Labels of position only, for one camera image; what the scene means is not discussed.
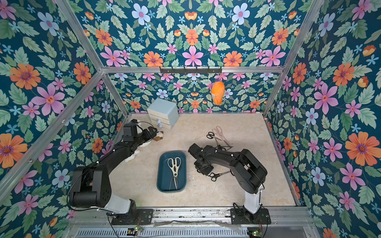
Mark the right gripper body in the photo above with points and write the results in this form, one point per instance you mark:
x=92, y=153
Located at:
x=198, y=166

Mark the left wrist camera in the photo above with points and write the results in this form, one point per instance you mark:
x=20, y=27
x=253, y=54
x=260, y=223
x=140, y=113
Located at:
x=130, y=131

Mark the light blue drawer cabinet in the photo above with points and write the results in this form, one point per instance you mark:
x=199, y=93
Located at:
x=163, y=113

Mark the blue black handled scissors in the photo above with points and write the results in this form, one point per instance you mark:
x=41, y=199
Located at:
x=171, y=183

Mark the cream kitchen shears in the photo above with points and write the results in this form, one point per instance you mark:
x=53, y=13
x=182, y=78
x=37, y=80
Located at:
x=174, y=165

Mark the brown white bear plush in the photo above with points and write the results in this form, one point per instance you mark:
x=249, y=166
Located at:
x=159, y=136

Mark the small black scissors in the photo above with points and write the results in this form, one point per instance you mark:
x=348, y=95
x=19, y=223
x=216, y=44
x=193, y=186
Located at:
x=214, y=176

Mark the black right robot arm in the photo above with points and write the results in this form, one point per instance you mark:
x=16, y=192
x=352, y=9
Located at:
x=244, y=166

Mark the orange hanging plush toy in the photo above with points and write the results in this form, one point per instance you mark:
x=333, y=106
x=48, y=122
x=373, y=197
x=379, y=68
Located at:
x=218, y=92

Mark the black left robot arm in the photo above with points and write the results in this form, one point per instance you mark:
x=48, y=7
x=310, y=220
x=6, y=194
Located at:
x=91, y=187

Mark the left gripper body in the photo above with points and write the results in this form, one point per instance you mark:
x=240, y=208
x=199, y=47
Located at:
x=145, y=136

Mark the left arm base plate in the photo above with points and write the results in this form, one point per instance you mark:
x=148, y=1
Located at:
x=134, y=217

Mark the pink handled scissors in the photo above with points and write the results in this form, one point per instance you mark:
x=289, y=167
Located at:
x=219, y=130

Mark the teal plastic storage box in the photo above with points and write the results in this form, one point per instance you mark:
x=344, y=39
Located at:
x=164, y=173

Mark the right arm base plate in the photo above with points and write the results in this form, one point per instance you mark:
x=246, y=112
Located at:
x=241, y=216

